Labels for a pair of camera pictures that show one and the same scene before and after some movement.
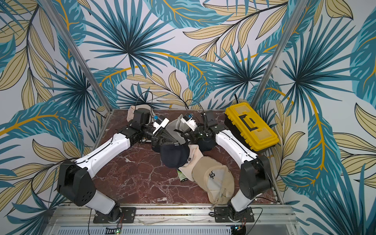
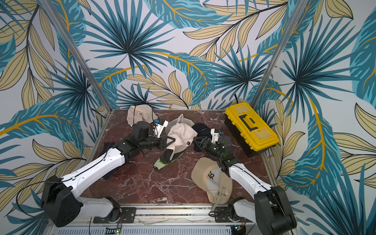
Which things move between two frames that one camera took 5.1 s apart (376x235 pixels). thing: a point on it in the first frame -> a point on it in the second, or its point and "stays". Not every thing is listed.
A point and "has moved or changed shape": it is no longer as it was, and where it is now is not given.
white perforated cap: (177, 127) stays
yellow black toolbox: (245, 122) stays
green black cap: (182, 177) -> (164, 159)
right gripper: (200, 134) -> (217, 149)
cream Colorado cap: (195, 153) has moved or changed shape
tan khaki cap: (216, 179) stays
